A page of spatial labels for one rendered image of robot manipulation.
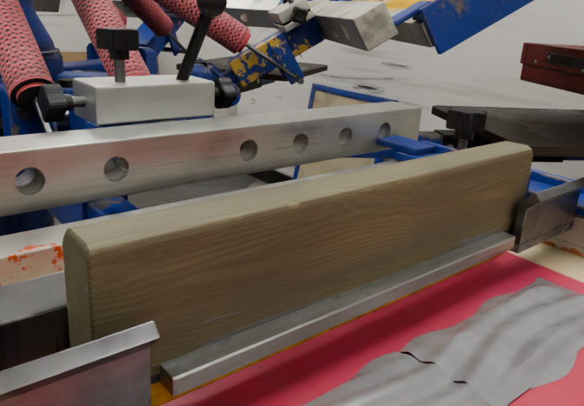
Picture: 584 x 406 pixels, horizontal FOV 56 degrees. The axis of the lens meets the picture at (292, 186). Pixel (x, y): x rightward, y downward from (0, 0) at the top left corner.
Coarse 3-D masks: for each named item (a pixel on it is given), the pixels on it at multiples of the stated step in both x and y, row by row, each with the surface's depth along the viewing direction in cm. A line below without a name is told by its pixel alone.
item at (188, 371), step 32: (448, 256) 38; (480, 256) 40; (384, 288) 34; (416, 288) 35; (288, 320) 29; (320, 320) 30; (192, 352) 26; (224, 352) 26; (256, 352) 27; (192, 384) 25
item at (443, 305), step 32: (512, 256) 49; (448, 288) 43; (480, 288) 43; (512, 288) 43; (576, 288) 44; (384, 320) 38; (416, 320) 38; (448, 320) 38; (544, 384) 32; (576, 384) 32
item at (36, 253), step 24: (360, 168) 61; (240, 192) 50; (120, 216) 43; (576, 216) 50; (0, 240) 38; (24, 240) 38; (48, 240) 38; (552, 240) 52; (576, 240) 50; (0, 264) 35; (24, 264) 36; (48, 264) 38
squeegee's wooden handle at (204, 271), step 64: (256, 192) 29; (320, 192) 30; (384, 192) 33; (448, 192) 37; (512, 192) 43; (64, 256) 24; (128, 256) 23; (192, 256) 25; (256, 256) 27; (320, 256) 30; (384, 256) 34; (128, 320) 24; (192, 320) 26; (256, 320) 29
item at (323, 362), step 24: (336, 336) 35; (360, 336) 36; (264, 360) 33; (288, 360) 33; (312, 360) 33; (336, 360) 33; (360, 360) 33; (216, 384) 30; (240, 384) 30; (264, 384) 30; (288, 384) 31; (312, 384) 31; (336, 384) 31
